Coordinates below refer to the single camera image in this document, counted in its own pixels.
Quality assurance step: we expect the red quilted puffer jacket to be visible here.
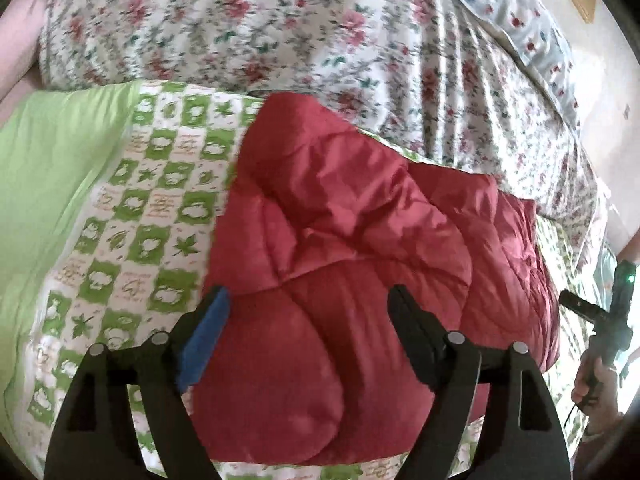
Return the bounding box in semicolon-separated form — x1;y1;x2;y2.
192;93;560;465

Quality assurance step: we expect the person's right hand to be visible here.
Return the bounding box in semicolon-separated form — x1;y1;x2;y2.
572;348;623;443

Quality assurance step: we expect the green white patterned bedsheet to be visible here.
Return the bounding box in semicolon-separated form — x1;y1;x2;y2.
0;79;616;480

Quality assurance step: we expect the floral rose print duvet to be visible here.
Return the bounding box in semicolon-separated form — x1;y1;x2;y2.
39;0;606;271

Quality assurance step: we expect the white pillow with red dots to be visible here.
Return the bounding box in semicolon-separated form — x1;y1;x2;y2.
459;0;580;133

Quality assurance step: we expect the pink blanket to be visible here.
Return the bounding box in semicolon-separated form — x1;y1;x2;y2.
1;0;48;124

